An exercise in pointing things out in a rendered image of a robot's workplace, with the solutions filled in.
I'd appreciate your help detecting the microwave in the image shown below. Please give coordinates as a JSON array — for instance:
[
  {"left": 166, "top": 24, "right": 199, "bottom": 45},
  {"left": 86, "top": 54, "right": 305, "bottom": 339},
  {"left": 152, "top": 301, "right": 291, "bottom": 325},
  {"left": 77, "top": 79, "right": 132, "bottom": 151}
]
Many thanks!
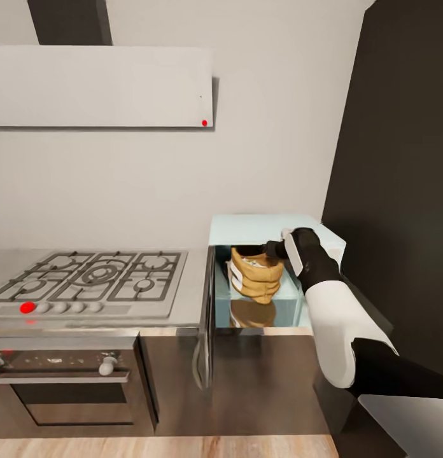
[{"left": 192, "top": 214, "right": 345, "bottom": 403}]

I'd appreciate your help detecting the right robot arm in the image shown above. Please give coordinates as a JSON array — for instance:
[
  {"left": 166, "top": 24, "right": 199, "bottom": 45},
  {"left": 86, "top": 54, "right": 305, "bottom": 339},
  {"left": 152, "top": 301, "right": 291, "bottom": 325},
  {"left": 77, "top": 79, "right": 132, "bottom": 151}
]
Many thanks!
[{"left": 261, "top": 227, "right": 443, "bottom": 458}]

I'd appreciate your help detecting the popcorn bag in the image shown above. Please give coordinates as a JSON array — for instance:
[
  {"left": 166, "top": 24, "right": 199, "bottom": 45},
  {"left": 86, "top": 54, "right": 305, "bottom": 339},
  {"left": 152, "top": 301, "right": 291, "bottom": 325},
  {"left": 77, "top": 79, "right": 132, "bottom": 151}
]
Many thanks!
[{"left": 230, "top": 245, "right": 286, "bottom": 304}]

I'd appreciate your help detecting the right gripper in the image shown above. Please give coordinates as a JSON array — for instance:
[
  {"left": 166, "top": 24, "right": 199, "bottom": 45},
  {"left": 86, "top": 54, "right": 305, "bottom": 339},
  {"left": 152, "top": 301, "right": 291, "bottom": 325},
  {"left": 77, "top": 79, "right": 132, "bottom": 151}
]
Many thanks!
[{"left": 261, "top": 240, "right": 290, "bottom": 259}]

